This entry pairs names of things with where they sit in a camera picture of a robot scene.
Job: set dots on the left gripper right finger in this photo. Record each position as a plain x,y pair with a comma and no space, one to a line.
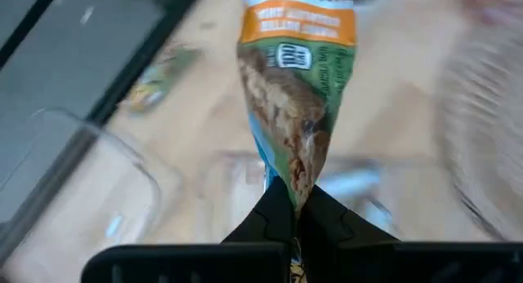
367,260

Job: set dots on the green orange granola bar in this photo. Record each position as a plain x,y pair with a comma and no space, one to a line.
294,91
163,74

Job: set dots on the black table frame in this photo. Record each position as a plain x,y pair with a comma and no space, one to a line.
135,66

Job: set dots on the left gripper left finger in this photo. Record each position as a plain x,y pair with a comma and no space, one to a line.
245,258

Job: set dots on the clear plastic tray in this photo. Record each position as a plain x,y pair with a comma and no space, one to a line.
81,185

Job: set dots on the round wicker basket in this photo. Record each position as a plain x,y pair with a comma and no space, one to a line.
482,131

